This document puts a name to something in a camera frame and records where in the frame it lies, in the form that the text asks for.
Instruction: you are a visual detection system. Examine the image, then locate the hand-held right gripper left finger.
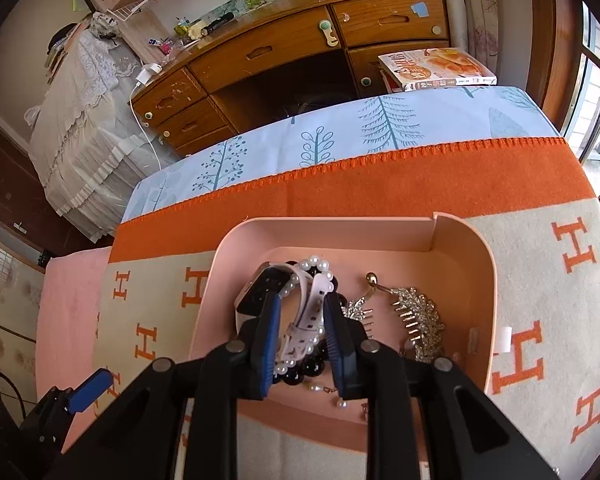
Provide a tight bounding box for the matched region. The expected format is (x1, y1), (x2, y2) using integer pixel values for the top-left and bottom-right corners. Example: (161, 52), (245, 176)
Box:
(45, 266), (283, 480)

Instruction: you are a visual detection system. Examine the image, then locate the pearl drop earring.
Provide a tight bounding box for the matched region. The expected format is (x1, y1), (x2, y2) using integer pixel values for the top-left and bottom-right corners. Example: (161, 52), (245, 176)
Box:
(307, 382), (349, 410)

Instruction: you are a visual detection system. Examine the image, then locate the black cable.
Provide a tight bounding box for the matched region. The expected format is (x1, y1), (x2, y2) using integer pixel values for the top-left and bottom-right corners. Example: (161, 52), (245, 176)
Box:
(0, 369), (29, 422)

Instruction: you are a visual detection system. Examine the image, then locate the tree print bed sheet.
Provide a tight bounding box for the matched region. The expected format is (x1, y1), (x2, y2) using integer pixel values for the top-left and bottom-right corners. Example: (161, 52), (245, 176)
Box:
(121, 85), (561, 224)

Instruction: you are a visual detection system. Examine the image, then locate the white charger cable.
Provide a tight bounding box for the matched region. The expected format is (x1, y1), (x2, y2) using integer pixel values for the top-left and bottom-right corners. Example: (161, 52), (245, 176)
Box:
(127, 82), (164, 172)

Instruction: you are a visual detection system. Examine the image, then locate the leaf print curtain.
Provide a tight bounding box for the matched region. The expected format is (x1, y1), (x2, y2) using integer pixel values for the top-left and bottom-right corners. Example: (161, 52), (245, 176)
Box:
(450, 0), (507, 87)

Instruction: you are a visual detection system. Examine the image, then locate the white smartwatch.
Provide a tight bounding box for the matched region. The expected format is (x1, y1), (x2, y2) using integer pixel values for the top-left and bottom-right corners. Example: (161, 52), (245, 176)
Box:
(234, 261), (332, 362)

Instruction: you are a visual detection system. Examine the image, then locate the orange and beige patterned blanket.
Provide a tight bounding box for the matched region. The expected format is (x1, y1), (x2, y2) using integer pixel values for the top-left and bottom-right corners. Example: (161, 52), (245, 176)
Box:
(92, 136), (600, 480)

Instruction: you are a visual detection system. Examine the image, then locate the white lace covered furniture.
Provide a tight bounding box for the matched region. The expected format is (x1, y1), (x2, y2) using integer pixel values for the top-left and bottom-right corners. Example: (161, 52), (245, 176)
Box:
(27, 22), (179, 242)

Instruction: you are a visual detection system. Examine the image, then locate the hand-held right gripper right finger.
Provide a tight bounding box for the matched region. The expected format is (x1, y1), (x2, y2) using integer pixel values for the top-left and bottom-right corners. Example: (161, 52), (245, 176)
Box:
(321, 291), (562, 480)

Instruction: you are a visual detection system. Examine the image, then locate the green round drawer lock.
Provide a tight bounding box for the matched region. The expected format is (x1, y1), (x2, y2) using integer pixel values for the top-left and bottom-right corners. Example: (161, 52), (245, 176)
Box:
(317, 18), (342, 51)

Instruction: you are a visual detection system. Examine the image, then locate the white pearl bracelet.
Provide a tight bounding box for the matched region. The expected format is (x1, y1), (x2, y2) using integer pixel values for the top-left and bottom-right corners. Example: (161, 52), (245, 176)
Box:
(272, 255), (337, 377)

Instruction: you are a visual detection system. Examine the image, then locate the bread cover book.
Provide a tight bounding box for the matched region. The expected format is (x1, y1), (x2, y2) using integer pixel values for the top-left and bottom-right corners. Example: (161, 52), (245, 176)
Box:
(377, 47), (499, 93)

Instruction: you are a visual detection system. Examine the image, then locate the wooden desk with drawers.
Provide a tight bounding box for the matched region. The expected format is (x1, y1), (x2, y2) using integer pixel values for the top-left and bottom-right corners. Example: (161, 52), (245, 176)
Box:
(130, 0), (452, 159)

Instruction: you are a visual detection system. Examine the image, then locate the white charger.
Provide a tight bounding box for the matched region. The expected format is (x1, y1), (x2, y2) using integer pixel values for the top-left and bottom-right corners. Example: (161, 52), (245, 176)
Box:
(135, 62), (164, 87)

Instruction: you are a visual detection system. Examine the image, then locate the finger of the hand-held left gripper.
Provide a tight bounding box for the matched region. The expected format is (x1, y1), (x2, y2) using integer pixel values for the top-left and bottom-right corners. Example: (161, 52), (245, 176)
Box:
(64, 367), (115, 416)

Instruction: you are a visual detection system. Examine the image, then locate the pink plastic storage box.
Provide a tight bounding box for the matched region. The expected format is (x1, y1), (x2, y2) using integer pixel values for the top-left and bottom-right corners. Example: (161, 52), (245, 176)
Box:
(187, 212), (514, 453)

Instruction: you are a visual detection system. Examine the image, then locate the black bead bracelet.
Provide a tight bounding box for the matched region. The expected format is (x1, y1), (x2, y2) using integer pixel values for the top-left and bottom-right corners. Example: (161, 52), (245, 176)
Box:
(280, 259), (342, 387)

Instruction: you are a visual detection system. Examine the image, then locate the black flashlight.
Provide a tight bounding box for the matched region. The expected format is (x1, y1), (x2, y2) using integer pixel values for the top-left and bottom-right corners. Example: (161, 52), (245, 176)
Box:
(202, 11), (236, 31)

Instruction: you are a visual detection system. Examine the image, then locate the wooden window frame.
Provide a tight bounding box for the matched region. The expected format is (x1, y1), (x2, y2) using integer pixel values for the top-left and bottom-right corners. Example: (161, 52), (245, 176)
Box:
(527, 0), (600, 263)

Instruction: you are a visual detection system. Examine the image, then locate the large silver leaf hair comb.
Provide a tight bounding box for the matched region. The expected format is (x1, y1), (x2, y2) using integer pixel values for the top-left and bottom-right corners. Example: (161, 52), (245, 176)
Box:
(392, 286), (447, 364)

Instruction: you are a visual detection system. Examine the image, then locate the pink towel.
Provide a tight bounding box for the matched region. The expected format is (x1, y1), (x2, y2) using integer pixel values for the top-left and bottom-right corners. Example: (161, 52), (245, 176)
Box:
(34, 247), (114, 455)

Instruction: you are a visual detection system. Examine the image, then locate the small silver hair comb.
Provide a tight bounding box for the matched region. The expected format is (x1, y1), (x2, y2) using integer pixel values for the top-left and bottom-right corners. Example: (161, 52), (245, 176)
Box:
(342, 296), (374, 337)

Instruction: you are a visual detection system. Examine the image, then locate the gold curved hair clip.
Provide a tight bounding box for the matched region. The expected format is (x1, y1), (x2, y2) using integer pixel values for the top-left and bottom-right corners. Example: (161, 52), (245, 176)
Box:
(365, 272), (397, 302)

